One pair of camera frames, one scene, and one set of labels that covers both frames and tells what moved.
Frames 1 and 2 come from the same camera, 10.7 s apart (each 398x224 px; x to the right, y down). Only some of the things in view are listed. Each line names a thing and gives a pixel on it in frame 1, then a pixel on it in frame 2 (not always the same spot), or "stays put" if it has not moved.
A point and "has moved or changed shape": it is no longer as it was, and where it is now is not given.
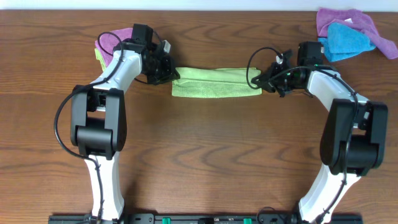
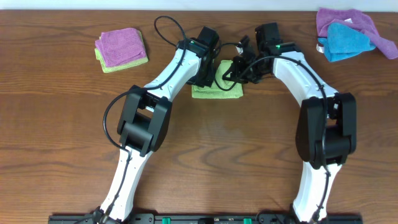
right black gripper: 272,78 to 241,66
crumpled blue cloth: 343,42 stays put
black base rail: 208,218 stays put
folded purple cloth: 107,40 stays put
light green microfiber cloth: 198,82 has moved or changed shape
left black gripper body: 168,70 to 204,76
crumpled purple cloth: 359,19 stays put
